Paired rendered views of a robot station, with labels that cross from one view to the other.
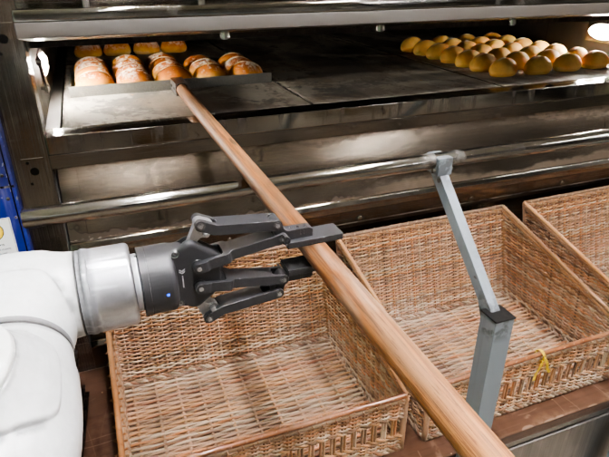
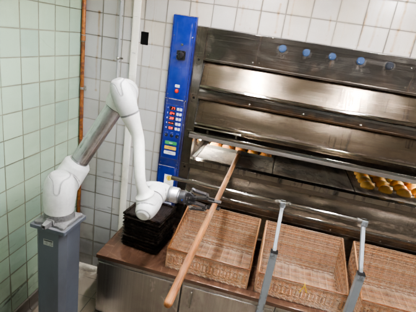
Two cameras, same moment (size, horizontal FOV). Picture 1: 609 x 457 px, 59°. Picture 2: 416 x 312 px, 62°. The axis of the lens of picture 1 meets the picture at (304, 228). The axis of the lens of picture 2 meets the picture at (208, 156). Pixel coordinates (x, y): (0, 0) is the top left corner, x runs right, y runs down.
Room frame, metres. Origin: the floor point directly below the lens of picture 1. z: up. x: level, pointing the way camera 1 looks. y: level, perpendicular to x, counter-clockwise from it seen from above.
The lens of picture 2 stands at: (-0.95, -0.84, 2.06)
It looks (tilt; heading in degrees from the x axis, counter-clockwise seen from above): 19 degrees down; 31
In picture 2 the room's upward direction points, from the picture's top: 9 degrees clockwise
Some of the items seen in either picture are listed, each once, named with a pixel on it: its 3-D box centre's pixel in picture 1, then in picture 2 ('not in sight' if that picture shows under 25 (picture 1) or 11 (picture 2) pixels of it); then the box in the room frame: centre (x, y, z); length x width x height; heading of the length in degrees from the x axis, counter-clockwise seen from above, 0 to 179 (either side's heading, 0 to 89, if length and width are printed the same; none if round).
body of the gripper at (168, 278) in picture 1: (180, 274); (187, 197); (0.51, 0.14, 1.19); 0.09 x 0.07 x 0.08; 111
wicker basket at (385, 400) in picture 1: (245, 358); (215, 241); (0.93, 0.13, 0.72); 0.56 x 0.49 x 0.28; 110
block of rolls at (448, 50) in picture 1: (497, 51); (385, 177); (2.01, -0.69, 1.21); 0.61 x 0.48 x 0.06; 21
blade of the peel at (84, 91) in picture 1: (166, 72); (242, 146); (1.67, 0.42, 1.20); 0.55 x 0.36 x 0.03; 111
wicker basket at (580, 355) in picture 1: (469, 303); (301, 263); (1.14, -0.42, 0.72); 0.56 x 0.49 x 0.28; 112
